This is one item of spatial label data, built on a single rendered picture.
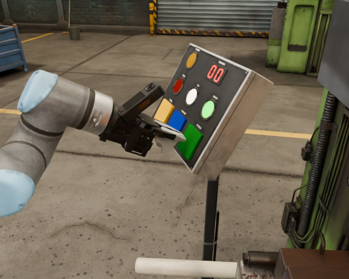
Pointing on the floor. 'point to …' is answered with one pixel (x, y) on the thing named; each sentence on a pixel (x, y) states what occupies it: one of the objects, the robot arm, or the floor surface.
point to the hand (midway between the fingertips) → (182, 135)
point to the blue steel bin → (4, 48)
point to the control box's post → (210, 218)
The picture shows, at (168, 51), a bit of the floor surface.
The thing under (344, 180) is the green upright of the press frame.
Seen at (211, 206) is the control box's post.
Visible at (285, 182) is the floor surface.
